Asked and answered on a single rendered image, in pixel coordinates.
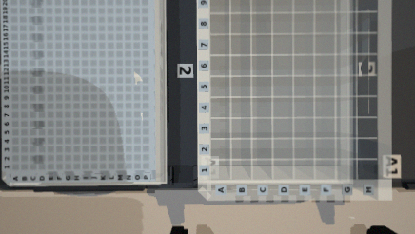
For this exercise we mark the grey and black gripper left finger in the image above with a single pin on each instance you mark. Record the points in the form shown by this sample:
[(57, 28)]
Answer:
[(178, 230)]

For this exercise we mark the dark grey plate carrier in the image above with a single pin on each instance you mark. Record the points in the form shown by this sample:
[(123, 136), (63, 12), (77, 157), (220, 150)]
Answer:
[(182, 102)]

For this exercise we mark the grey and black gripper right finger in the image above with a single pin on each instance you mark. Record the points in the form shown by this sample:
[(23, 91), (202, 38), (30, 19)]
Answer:
[(380, 229)]

